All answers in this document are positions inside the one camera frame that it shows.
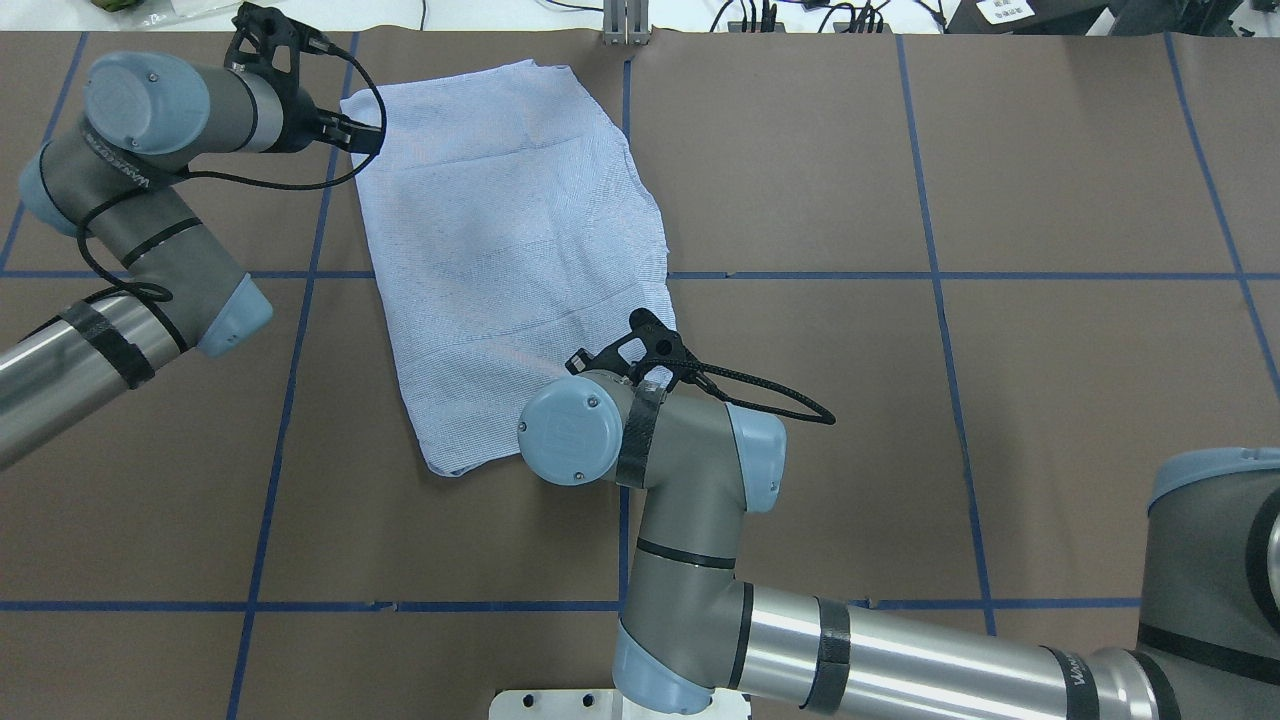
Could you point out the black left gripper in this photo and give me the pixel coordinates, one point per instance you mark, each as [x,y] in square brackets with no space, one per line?
[297,122]

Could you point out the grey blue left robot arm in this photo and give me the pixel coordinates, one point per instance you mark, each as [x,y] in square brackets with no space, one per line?
[110,184]

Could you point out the olive green folded pouch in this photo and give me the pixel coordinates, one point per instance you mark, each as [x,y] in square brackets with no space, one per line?
[115,6]

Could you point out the light blue striped shirt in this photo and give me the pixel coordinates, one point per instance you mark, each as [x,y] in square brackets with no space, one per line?
[507,228]

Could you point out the aluminium frame post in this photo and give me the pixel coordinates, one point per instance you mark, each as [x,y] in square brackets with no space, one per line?
[626,23]

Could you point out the black box white label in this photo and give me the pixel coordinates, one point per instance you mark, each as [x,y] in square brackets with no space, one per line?
[1052,18]

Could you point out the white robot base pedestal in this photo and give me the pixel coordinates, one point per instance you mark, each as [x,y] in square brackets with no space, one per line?
[600,703]

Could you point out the clear plastic bag green print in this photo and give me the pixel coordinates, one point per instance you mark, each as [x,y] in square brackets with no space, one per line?
[150,14]

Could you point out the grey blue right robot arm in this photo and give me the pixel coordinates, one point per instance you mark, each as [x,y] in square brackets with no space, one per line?
[998,526]

